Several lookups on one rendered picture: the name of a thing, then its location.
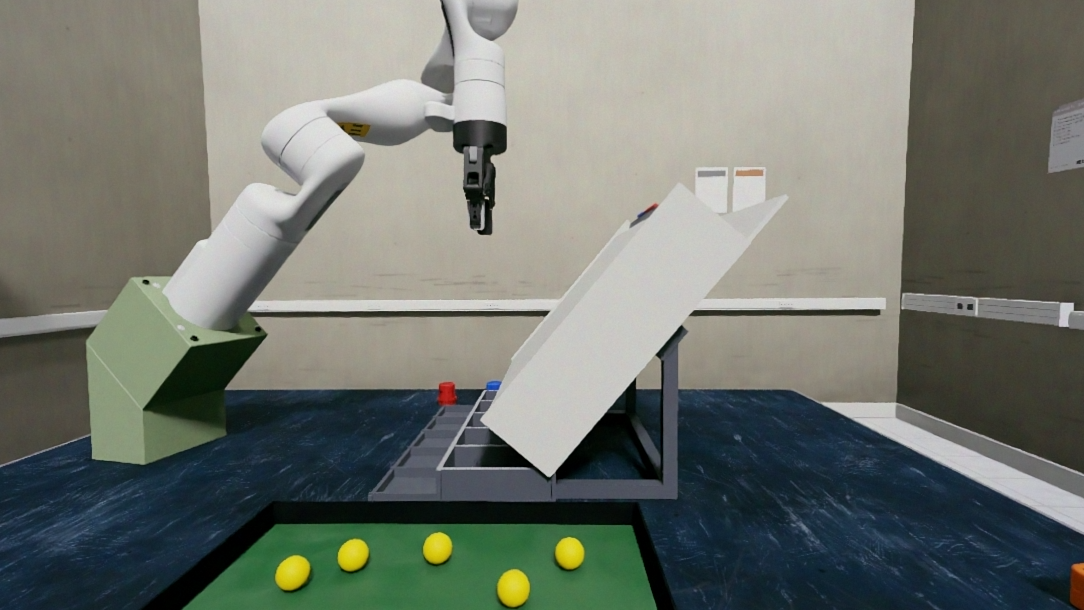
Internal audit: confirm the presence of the yellow ball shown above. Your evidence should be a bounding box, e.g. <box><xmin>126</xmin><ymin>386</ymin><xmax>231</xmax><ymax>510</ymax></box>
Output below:
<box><xmin>423</xmin><ymin>533</ymin><xmax>452</xmax><ymax>564</ymax></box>
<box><xmin>555</xmin><ymin>537</ymin><xmax>584</xmax><ymax>570</ymax></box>
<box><xmin>496</xmin><ymin>570</ymin><xmax>530</xmax><ymax>608</ymax></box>
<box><xmin>338</xmin><ymin>538</ymin><xmax>369</xmax><ymax>572</ymax></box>
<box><xmin>276</xmin><ymin>556</ymin><xmax>310</xmax><ymax>590</ymax></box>

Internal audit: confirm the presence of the red plug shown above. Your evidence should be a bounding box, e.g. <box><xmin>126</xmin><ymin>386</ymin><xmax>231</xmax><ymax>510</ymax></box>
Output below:
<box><xmin>437</xmin><ymin>382</ymin><xmax>457</xmax><ymax>405</ymax></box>

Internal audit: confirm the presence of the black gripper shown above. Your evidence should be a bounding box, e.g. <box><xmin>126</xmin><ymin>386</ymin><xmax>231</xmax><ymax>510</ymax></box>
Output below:
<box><xmin>453</xmin><ymin>119</ymin><xmax>507</xmax><ymax>235</ymax></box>

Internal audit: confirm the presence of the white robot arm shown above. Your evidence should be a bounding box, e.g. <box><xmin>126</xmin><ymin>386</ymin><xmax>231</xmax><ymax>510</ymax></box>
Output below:
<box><xmin>162</xmin><ymin>0</ymin><xmax>518</xmax><ymax>330</ymax></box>

